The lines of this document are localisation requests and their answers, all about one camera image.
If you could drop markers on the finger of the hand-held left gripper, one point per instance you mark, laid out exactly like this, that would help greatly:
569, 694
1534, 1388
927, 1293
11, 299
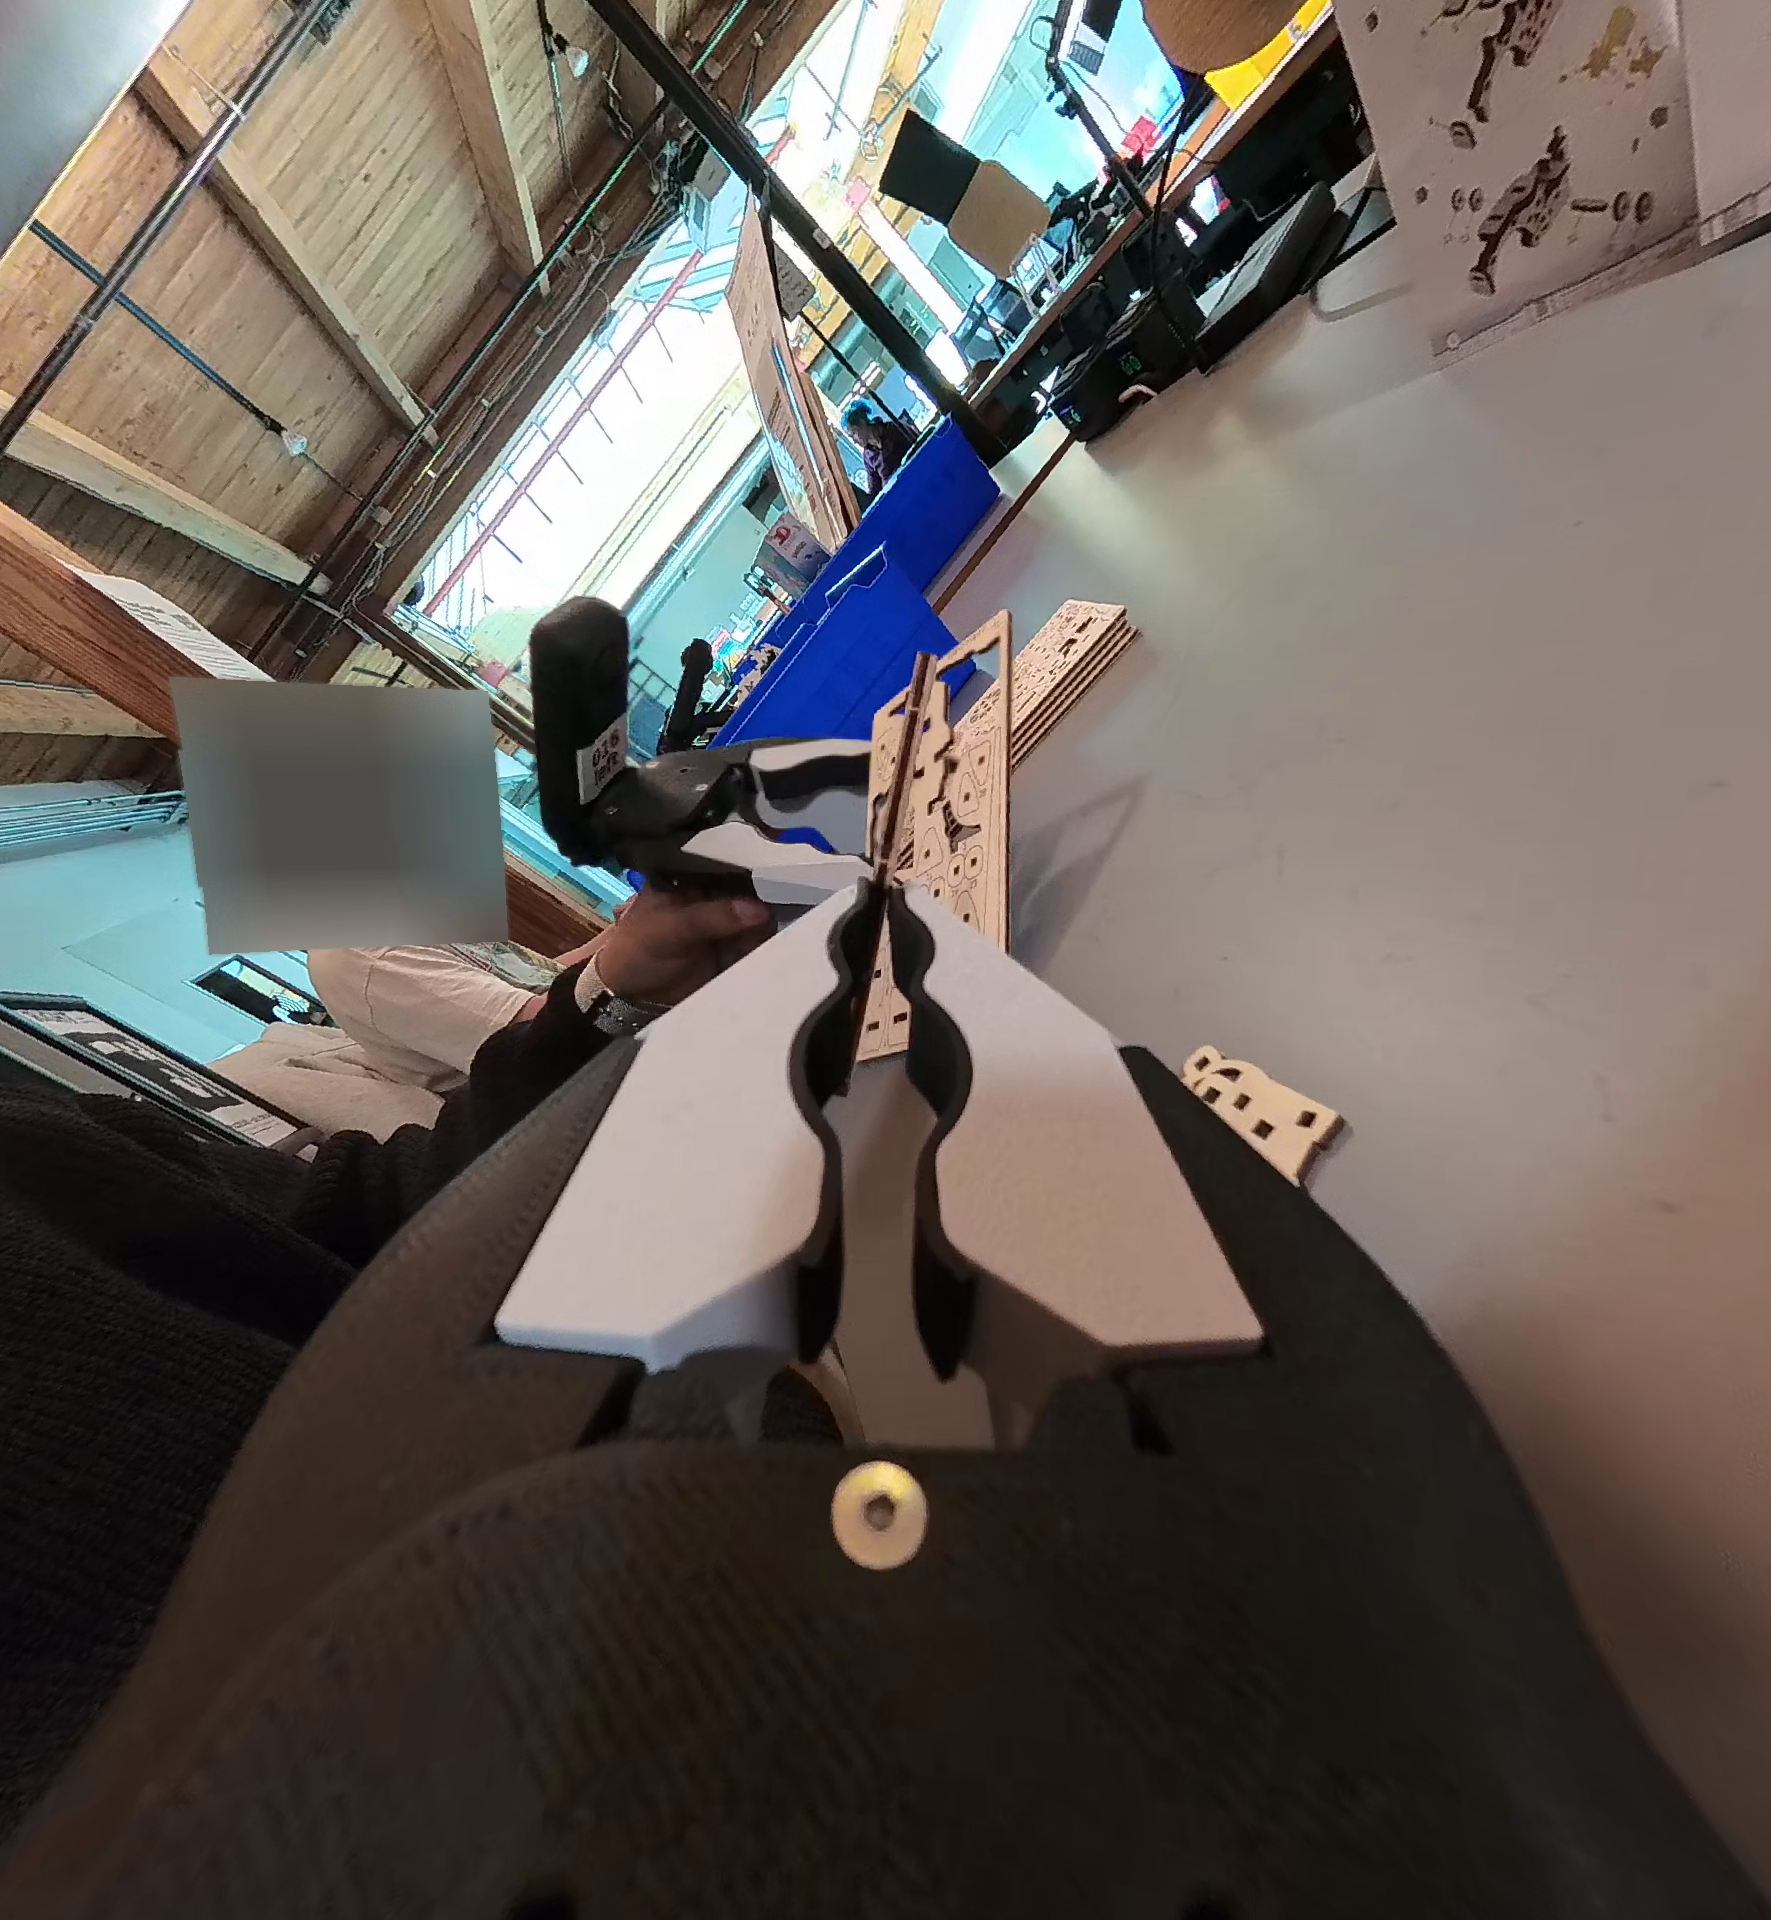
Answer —
783, 777
758, 866

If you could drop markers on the person's left forearm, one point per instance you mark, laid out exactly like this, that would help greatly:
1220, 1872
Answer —
450, 1138

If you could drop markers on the wooden puzzle sheet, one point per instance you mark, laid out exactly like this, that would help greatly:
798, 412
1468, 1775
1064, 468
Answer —
975, 839

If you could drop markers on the black equipment case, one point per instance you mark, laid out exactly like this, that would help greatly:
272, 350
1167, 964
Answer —
1268, 247

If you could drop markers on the black tan chair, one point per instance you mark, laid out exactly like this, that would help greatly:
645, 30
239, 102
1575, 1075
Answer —
960, 178

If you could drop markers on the white wall notice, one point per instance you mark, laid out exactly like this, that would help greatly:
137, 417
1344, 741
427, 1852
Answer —
165, 622

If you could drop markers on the wooden cut-out puzzle piece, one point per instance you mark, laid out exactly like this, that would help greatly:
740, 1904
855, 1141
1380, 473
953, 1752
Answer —
1202, 1066

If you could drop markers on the thin wooden puzzle piece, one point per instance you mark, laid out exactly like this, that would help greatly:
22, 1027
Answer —
901, 766

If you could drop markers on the tall plywood board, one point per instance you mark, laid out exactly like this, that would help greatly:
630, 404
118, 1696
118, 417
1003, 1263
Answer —
770, 360

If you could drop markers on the printed cardboard box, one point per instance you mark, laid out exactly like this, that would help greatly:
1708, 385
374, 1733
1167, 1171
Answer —
791, 552

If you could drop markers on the black battery charger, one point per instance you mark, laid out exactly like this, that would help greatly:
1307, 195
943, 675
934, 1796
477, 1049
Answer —
1111, 383

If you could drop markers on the person's black clothing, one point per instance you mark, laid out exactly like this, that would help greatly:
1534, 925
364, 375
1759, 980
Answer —
75, 1425

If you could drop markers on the black framed marker sign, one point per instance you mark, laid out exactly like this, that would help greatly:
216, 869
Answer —
118, 1049

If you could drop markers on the grey desk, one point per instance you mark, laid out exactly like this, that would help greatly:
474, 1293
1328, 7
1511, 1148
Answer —
1499, 750

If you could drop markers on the black steel column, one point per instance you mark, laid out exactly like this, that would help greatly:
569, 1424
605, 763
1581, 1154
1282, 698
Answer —
809, 225

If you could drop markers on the printed instruction sheet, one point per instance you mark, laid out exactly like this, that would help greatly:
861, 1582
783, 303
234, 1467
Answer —
1575, 225

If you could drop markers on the silver wristwatch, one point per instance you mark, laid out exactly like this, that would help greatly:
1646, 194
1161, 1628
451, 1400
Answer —
620, 1013

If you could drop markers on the blue plastic bin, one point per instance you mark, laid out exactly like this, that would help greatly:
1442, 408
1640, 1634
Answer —
930, 496
855, 644

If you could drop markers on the stack of wooden puzzle sheets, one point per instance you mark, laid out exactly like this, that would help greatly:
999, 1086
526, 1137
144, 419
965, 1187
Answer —
1074, 659

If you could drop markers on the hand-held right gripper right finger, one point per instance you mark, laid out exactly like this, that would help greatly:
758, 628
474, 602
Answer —
1095, 1198

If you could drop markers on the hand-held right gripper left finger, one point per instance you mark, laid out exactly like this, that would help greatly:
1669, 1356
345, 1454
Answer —
676, 1198

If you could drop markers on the person's left hand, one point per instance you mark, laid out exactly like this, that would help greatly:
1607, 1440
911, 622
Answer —
676, 940

